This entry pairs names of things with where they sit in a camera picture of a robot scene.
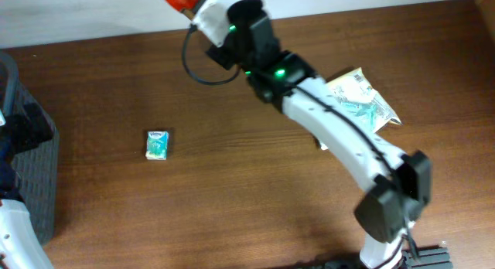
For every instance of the grey arm base mount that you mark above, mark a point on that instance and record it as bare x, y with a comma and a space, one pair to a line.
429, 258

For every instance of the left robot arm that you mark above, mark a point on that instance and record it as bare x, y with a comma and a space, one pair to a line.
15, 184

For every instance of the grey plastic mesh basket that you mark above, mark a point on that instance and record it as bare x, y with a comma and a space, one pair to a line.
37, 168

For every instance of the white tube brown cap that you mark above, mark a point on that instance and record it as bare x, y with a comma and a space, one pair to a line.
322, 146

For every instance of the orange spaghetti packet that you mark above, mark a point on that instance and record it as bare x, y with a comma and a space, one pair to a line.
178, 0

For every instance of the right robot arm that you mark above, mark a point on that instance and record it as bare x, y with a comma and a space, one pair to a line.
397, 186

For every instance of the small teal tissue pack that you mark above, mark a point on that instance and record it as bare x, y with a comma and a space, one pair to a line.
157, 145

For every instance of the teal wet wipes pack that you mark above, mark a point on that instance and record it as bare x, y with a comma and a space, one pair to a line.
366, 113

